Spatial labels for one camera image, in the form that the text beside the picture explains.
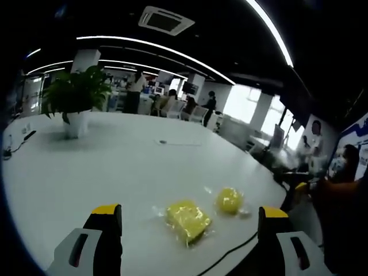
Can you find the thin dark cable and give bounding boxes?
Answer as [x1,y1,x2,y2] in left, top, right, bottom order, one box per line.
[2,137,27,158]

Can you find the dark computer monitor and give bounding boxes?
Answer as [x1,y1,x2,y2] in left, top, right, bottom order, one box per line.
[182,81,200,95]

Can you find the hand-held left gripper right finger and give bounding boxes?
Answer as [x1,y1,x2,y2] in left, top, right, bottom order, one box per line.
[257,205,332,276]

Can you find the white office chair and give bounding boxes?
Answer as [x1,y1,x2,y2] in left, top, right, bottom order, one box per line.
[166,99,185,119]
[190,105,209,124]

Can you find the square yellow silicone block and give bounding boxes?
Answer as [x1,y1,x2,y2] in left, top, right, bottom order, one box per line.
[164,199,214,248]

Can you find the blue wall poster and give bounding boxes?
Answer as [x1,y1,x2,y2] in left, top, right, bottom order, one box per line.
[329,112,368,181]

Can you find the black cable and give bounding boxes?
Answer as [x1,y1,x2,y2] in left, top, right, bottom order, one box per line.
[197,229,259,276]

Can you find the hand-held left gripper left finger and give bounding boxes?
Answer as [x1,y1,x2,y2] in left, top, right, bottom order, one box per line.
[45,203,123,276]

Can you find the round yellow silicone block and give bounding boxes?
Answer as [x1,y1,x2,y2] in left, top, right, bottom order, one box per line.
[214,187,246,216]

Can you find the ceiling air conditioner vent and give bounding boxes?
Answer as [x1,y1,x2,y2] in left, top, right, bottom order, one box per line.
[138,6,196,37]

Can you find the long ceiling light strip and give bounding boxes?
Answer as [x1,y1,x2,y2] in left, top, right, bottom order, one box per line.
[76,35,236,86]
[246,0,295,68]

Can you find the green potted plant white pot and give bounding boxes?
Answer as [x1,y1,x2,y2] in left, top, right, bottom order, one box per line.
[41,65,113,139]

